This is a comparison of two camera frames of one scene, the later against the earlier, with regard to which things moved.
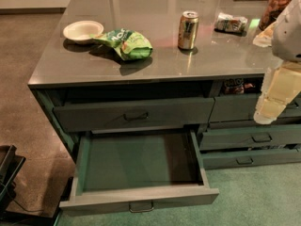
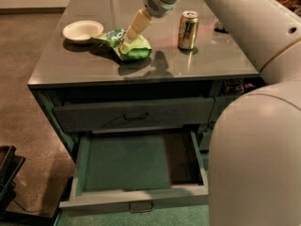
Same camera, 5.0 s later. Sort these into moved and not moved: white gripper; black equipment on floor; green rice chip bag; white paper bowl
Moved: white gripper
Not moved: black equipment on floor; green rice chip bag; white paper bowl
